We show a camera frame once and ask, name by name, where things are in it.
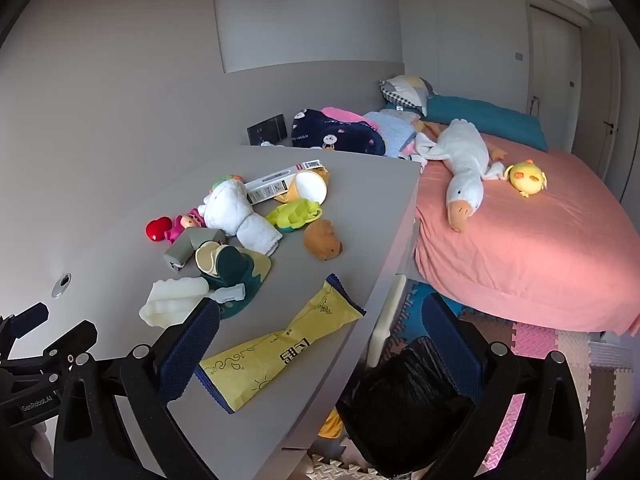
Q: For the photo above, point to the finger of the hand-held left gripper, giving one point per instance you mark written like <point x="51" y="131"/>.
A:
<point x="70" y="341"/>
<point x="27" y="318"/>

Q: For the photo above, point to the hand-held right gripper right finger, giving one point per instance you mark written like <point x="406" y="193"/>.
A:
<point x="450" y="340"/>

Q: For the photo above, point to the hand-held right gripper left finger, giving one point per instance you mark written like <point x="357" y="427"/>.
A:
<point x="192" y="345"/>

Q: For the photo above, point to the bin with black bag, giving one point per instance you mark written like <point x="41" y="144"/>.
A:
<point x="410" y="400"/>

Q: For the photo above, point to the red heart toy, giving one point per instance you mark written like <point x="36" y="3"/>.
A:
<point x="159" y="230"/>

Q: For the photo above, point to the white plastic bottle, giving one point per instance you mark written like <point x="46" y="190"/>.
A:
<point x="172" y="302"/>

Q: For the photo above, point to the round metal desk grommet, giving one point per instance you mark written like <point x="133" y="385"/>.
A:
<point x="62" y="285"/>

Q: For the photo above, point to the small grey clip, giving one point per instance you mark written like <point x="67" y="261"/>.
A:
<point x="230" y="292"/>

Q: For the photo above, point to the yellow snack packet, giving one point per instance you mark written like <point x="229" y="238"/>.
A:
<point x="280" y="345"/>

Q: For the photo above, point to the grey plastic object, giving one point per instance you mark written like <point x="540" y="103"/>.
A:
<point x="192" y="245"/>

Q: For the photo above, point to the bed with pink sheet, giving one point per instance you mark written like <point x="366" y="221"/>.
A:
<point x="525" y="250"/>

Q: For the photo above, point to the puzzle foam floor mat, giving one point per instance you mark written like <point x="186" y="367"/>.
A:
<point x="575" y="385"/>

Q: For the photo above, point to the white rolled towel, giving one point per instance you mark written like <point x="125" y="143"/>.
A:
<point x="225" y="205"/>

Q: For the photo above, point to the yellow plush toy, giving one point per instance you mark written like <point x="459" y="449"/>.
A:
<point x="330" y="425"/>

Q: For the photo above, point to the brown capybara plush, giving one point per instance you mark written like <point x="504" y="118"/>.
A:
<point x="324" y="240"/>

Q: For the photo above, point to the green yellow plastic toy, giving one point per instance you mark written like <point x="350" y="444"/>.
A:
<point x="292" y="215"/>

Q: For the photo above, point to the green orange toy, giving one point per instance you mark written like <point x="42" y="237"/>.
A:
<point x="231" y="179"/>

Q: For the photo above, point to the white goose plush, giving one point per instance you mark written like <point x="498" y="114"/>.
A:
<point x="465" y="165"/>

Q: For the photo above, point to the yellow chick plush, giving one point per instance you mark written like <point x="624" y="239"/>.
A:
<point x="525" y="177"/>

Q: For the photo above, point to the long white cardboard box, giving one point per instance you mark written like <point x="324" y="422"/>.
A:
<point x="280" y="181"/>

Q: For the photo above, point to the printed white cloth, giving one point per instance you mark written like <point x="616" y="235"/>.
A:
<point x="415" y="152"/>

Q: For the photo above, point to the yellow cup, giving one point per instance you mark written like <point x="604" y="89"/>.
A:
<point x="311" y="189"/>

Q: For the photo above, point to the small white clothing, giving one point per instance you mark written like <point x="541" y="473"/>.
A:
<point x="275" y="144"/>

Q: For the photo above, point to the light blue blanket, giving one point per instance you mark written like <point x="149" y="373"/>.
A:
<point x="395" y="127"/>

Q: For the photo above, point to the teal pillow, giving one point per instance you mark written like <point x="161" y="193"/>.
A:
<point x="485" y="117"/>

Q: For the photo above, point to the navy printed blanket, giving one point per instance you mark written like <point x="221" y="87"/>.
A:
<point x="335" y="135"/>

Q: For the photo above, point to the patterned pillow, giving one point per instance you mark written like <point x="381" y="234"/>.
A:
<point x="405" y="91"/>

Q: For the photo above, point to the white closet door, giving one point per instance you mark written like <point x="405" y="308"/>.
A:
<point x="552" y="60"/>

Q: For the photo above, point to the black wall socket panel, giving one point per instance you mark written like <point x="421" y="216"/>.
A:
<point x="267" y="129"/>

